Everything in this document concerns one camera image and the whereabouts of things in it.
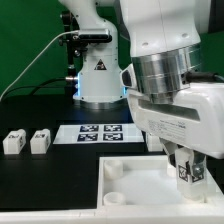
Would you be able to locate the black cable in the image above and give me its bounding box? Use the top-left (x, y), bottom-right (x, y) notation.
top-left (0, 77), bottom-right (78, 101)

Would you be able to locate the white cable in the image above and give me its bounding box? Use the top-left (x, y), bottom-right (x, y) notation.
top-left (0, 29), bottom-right (81, 101)

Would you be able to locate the white sheet with tags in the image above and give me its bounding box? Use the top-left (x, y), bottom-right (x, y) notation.
top-left (54, 123), bottom-right (143, 144)

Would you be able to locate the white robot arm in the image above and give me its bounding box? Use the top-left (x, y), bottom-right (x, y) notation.
top-left (59, 0), bottom-right (224, 175)

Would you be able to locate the white obstacle fence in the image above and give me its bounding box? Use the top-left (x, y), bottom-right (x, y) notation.
top-left (0, 202), bottom-right (224, 224)

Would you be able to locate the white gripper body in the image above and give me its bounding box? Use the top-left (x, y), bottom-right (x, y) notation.
top-left (128, 83), bottom-right (224, 159)

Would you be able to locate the white square tabletop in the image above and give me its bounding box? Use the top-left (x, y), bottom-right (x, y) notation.
top-left (97, 156), bottom-right (224, 215)

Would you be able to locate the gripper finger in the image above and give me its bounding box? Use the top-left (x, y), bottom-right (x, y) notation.
top-left (161, 139), bottom-right (177, 167)
top-left (189, 151), bottom-right (206, 177)

